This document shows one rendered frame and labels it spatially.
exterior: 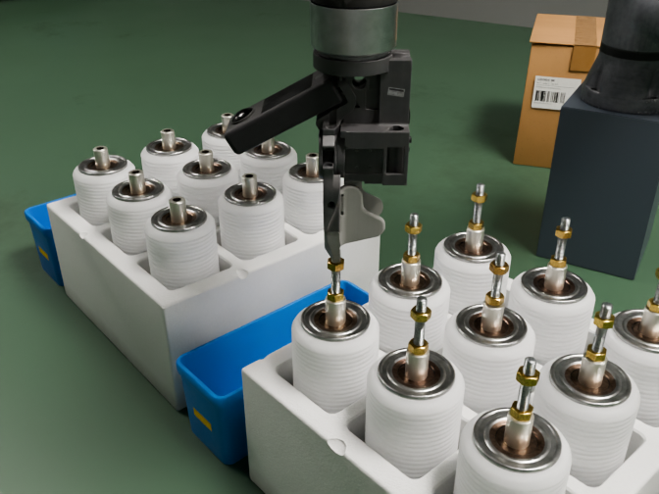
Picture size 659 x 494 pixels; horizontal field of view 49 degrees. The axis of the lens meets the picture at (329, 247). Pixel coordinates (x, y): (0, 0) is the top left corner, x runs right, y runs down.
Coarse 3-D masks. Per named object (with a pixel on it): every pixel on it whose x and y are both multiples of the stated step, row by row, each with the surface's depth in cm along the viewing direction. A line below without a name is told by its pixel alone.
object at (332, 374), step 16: (304, 336) 76; (368, 336) 76; (304, 352) 76; (320, 352) 75; (336, 352) 74; (352, 352) 75; (368, 352) 76; (304, 368) 77; (320, 368) 76; (336, 368) 75; (352, 368) 76; (368, 368) 77; (304, 384) 78; (320, 384) 77; (336, 384) 76; (352, 384) 77; (320, 400) 78; (336, 400) 78; (352, 400) 78
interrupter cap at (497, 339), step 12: (468, 312) 79; (480, 312) 79; (504, 312) 79; (456, 324) 77; (468, 324) 77; (480, 324) 77; (504, 324) 77; (516, 324) 77; (468, 336) 75; (480, 336) 75; (492, 336) 75; (504, 336) 75; (516, 336) 75
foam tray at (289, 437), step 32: (288, 352) 85; (256, 384) 80; (288, 384) 80; (256, 416) 83; (288, 416) 77; (320, 416) 75; (352, 416) 75; (256, 448) 86; (288, 448) 80; (320, 448) 74; (352, 448) 72; (640, 448) 72; (256, 480) 90; (288, 480) 82; (320, 480) 77; (352, 480) 71; (384, 480) 68; (416, 480) 68; (448, 480) 69; (576, 480) 68; (608, 480) 68; (640, 480) 68
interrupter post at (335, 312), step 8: (344, 296) 77; (328, 304) 76; (336, 304) 76; (344, 304) 76; (328, 312) 77; (336, 312) 76; (344, 312) 77; (328, 320) 77; (336, 320) 77; (344, 320) 77
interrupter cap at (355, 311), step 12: (324, 300) 81; (348, 300) 81; (312, 312) 79; (324, 312) 79; (348, 312) 79; (360, 312) 79; (312, 324) 77; (324, 324) 77; (348, 324) 77; (360, 324) 77; (312, 336) 76; (324, 336) 75; (336, 336) 75; (348, 336) 75
